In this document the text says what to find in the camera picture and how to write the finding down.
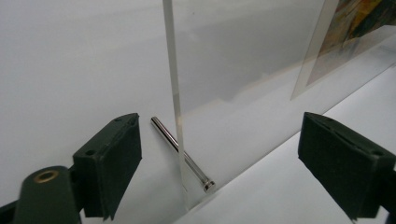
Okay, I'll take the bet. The clear acrylic photo frame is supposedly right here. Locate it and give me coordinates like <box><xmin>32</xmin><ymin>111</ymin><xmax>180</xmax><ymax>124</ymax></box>
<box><xmin>162</xmin><ymin>0</ymin><xmax>396</xmax><ymax>213</ymax></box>

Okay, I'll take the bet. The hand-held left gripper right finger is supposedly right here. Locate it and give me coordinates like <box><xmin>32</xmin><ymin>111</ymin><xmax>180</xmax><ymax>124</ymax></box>
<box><xmin>297</xmin><ymin>111</ymin><xmax>396</xmax><ymax>221</ymax></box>

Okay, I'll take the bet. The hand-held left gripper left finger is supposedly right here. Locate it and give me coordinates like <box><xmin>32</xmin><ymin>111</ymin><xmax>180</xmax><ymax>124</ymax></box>
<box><xmin>72</xmin><ymin>112</ymin><xmax>144</xmax><ymax>221</ymax></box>

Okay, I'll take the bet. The colourful picture print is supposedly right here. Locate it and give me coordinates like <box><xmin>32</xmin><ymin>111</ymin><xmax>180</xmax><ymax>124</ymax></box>
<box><xmin>290</xmin><ymin>0</ymin><xmax>396</xmax><ymax>102</ymax></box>

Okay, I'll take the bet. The long metal frame pin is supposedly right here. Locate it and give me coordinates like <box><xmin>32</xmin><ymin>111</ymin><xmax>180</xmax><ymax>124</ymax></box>
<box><xmin>150</xmin><ymin>116</ymin><xmax>217</xmax><ymax>194</ymax></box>

